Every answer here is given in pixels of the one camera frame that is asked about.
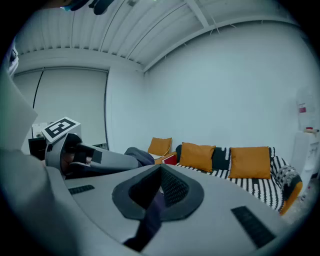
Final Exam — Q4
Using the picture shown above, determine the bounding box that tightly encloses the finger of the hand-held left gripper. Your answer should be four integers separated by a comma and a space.
69, 149, 141, 176

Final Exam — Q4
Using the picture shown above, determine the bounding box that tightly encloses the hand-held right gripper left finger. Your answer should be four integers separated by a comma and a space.
63, 164, 162, 246

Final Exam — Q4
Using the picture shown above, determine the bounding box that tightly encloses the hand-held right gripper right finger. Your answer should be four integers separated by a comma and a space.
142, 164, 296, 256

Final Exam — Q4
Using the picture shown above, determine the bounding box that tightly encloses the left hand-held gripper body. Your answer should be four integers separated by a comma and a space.
41, 116, 91, 180

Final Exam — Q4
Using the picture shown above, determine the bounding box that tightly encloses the orange sofa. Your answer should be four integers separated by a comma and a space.
154, 143, 304, 216

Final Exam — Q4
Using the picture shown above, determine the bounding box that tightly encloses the black side table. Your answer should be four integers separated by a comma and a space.
28, 137, 47, 161

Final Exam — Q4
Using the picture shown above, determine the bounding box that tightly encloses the white framed picture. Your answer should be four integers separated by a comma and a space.
31, 121, 55, 140

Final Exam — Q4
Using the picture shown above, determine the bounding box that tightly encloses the orange square cushion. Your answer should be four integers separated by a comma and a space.
147, 136, 173, 156
179, 141, 216, 173
227, 146, 272, 180

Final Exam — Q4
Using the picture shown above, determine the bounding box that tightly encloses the black white striped blanket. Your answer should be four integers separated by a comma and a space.
175, 144, 303, 212

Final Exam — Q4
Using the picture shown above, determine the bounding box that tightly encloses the grey patterned cloth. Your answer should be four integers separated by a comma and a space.
276, 163, 302, 193

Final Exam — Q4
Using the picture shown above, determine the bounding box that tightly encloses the white water dispenser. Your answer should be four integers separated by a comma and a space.
289, 129, 320, 181

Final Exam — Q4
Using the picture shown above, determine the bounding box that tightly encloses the clear water dispenser bottle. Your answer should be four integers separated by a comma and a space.
296, 86, 320, 133

